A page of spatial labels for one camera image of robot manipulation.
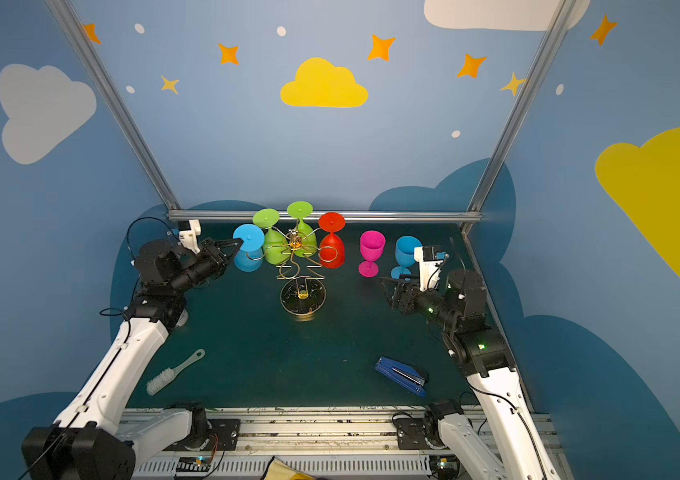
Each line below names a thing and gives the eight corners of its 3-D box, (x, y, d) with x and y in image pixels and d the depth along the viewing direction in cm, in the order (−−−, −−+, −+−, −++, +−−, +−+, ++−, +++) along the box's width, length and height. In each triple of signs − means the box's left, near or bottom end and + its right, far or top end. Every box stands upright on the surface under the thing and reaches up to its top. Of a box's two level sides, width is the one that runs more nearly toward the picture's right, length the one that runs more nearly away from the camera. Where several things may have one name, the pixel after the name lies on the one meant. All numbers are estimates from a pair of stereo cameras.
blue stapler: (373, 372, 87) (374, 367, 84) (379, 356, 90) (381, 352, 87) (422, 397, 83) (425, 394, 80) (427, 380, 86) (431, 376, 83)
